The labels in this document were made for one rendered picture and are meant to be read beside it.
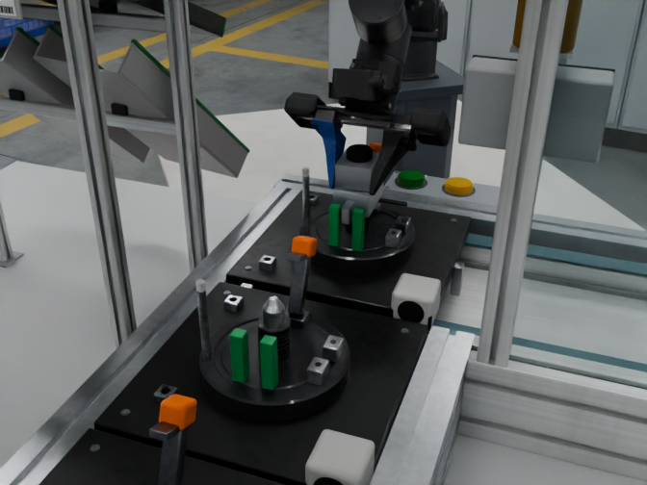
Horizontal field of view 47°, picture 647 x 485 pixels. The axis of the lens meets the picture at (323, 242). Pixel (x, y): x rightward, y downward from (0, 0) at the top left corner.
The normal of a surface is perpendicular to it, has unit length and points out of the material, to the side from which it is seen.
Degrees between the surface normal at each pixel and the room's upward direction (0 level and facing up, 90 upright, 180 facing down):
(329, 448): 0
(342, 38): 90
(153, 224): 0
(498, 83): 90
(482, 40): 90
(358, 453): 0
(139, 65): 90
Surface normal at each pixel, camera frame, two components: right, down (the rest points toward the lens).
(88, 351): 0.00, -0.87
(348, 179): -0.33, 0.51
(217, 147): 0.87, 0.26
